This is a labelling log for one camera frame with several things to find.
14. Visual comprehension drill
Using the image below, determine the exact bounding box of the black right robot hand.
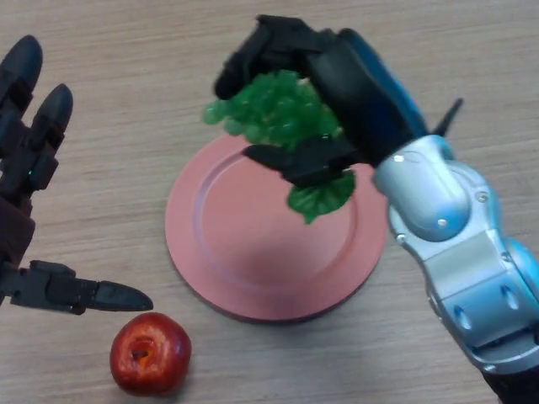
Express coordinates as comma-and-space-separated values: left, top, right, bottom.
212, 14, 430, 189

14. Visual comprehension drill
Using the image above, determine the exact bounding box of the red apple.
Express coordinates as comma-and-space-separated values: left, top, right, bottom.
109, 311, 193, 396

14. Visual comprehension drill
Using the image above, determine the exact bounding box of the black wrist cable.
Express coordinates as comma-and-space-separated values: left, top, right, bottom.
433, 98, 464, 138

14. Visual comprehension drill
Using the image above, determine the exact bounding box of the green grape bunch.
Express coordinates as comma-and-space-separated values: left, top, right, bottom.
203, 69, 357, 225

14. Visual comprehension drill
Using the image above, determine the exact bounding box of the pink round plate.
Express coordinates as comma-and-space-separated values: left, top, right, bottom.
164, 135, 388, 324

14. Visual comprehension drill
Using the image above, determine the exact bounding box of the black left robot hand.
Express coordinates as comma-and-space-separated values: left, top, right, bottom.
0, 35, 154, 316

